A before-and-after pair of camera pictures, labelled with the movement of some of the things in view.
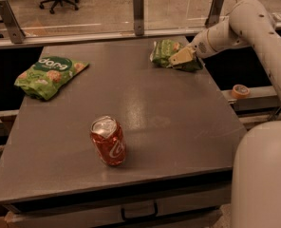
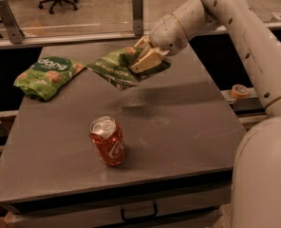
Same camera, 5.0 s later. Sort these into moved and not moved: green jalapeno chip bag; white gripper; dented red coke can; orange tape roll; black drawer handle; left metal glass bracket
Moved: green jalapeno chip bag; white gripper
Not moved: left metal glass bracket; orange tape roll; dented red coke can; black drawer handle
